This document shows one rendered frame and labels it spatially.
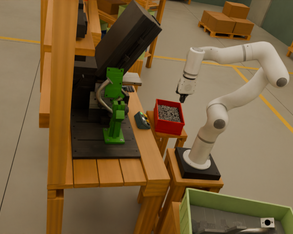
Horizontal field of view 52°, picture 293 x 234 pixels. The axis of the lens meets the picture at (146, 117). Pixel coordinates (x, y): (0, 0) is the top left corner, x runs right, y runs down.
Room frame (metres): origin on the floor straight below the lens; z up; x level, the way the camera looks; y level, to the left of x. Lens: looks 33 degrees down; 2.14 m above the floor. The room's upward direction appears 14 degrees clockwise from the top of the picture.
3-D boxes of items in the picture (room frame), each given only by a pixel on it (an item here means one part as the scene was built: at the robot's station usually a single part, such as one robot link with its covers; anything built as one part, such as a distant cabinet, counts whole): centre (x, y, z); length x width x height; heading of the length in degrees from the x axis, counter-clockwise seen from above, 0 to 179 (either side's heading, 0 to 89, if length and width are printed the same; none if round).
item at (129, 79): (2.00, 0.30, 1.11); 0.39 x 0.16 x 0.03; 111
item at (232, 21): (8.29, -1.48, 0.37); 1.20 x 0.80 x 0.74; 116
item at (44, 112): (1.76, 0.71, 1.23); 1.30 x 0.05 x 0.09; 21
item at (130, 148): (1.89, 0.37, 0.89); 1.10 x 0.42 x 0.02; 21
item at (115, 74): (1.84, 0.28, 1.17); 0.13 x 0.12 x 0.20; 21
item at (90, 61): (1.94, 0.54, 1.07); 0.30 x 0.18 x 0.34; 21
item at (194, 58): (1.58, -0.18, 1.55); 0.09 x 0.08 x 0.13; 3
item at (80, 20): (1.54, 0.47, 1.59); 0.15 x 0.07 x 0.07; 21
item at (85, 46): (1.80, 0.61, 1.52); 0.90 x 0.25 x 0.04; 21
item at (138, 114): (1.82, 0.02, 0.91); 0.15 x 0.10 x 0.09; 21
